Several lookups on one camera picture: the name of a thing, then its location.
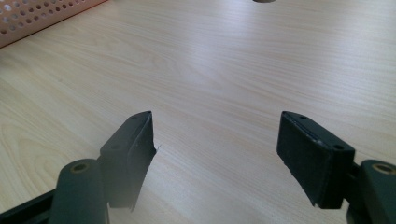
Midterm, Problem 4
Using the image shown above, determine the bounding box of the pink perforated plastic basket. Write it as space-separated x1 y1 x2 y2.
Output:
0 0 108 49

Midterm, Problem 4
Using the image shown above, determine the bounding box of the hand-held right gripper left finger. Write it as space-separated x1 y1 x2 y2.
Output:
99 110 157 213

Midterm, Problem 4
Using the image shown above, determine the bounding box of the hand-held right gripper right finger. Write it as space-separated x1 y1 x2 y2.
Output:
276 110 357 210

